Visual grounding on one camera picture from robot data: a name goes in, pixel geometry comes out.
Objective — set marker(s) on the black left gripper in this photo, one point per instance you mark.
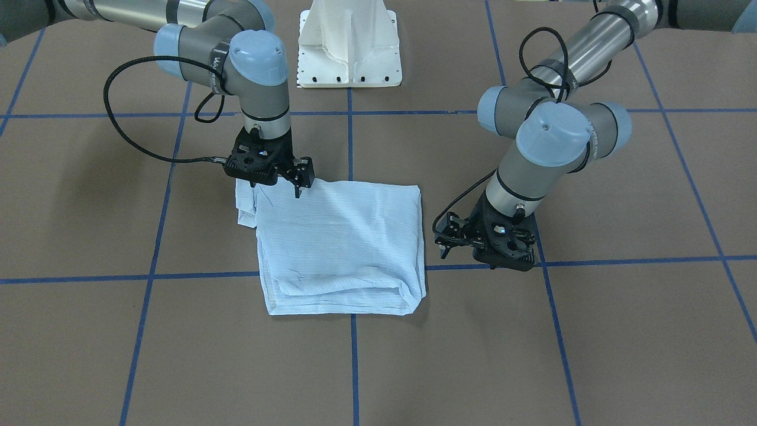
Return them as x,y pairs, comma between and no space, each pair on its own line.
475,226

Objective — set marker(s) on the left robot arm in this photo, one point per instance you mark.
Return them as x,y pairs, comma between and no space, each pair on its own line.
651,153

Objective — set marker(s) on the light blue button-up shirt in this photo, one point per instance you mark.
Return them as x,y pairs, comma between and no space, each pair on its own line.
342,247

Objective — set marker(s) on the white pedestal column with base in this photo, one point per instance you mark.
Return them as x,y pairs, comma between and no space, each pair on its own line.
348,44

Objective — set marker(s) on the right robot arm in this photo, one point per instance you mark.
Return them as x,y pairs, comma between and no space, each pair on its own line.
228,46

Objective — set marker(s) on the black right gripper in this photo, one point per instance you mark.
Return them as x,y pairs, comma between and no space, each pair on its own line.
302,170

